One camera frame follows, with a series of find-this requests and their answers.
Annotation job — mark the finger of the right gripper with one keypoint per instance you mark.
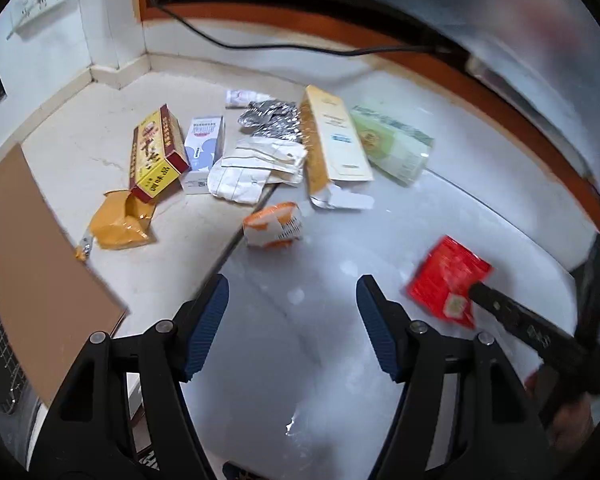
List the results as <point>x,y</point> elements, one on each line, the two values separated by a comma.
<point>574,365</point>

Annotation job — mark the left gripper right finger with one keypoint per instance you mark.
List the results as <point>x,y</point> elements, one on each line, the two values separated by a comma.
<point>495,434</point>

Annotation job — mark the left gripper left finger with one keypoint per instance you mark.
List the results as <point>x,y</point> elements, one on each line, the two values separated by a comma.
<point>87,432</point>

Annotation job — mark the red snack wrapper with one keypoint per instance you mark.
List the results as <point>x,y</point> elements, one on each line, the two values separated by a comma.
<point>441,283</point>

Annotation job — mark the green milk tea cup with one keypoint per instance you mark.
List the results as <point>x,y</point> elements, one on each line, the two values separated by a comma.
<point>395,148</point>

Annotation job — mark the orange white paper cup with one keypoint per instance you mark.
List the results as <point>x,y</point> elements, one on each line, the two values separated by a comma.
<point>273,226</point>

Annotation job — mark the red yellow seasoning box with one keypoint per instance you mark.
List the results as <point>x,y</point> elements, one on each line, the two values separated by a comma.
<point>158,155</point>

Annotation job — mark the right hand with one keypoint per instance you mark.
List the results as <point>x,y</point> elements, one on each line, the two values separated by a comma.
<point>571,426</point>

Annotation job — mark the brown cardboard sheet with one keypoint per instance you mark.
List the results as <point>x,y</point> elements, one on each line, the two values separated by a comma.
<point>49,302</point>

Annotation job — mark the yellow crumpled bag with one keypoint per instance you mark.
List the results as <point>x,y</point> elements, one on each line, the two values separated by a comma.
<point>121,222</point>

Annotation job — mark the tall yellow white box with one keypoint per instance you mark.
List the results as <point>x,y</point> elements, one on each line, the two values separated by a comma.
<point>337,167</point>

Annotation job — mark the crumpled white paper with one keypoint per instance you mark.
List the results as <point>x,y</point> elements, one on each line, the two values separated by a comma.
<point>241,176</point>

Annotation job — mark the blue white milk carton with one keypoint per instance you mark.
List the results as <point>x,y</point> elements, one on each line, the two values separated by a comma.
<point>204,146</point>

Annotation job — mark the silver foil wrapper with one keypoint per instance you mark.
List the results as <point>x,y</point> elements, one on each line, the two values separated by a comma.
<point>272,119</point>

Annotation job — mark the small white packet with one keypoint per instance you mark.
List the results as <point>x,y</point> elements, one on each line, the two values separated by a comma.
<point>238,99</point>

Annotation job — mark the white wall socket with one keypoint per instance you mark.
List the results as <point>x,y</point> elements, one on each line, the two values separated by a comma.
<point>23,12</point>

